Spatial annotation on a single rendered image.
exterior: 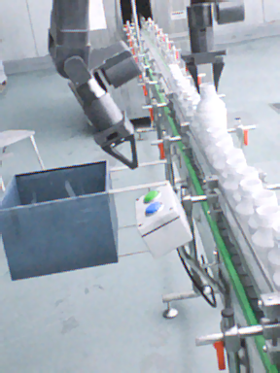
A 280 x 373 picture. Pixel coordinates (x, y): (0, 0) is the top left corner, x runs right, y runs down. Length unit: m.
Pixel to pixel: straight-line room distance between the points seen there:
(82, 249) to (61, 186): 0.32
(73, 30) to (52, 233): 0.86
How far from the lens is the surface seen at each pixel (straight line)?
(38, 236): 1.72
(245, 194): 0.99
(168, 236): 1.05
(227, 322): 0.76
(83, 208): 1.68
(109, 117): 1.05
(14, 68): 11.54
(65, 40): 0.97
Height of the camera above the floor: 1.53
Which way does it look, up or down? 16 degrees down
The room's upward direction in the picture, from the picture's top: 8 degrees counter-clockwise
